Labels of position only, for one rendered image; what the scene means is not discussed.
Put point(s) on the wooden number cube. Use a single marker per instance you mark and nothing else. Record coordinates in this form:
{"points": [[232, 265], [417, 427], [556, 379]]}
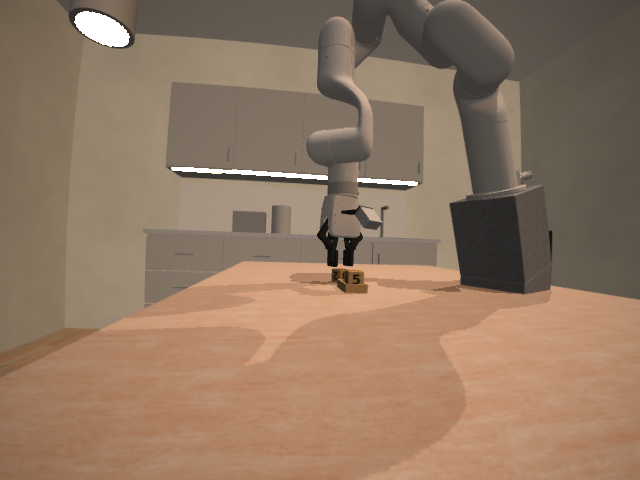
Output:
{"points": [[338, 273], [354, 277]]}

